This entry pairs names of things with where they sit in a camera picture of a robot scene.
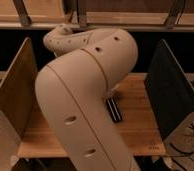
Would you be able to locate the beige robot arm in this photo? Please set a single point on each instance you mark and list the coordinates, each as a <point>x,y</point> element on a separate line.
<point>72,89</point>

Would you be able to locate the right dark side panel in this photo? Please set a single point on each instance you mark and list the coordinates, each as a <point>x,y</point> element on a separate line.
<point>170,93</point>

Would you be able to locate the black striped rectangular block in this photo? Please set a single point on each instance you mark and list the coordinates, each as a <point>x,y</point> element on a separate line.
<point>113,110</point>

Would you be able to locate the left wooden side panel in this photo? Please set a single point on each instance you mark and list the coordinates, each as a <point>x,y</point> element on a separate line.
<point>17,91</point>

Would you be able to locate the wooden shelf with brackets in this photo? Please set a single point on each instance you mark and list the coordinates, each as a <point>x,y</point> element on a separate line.
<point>133,15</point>

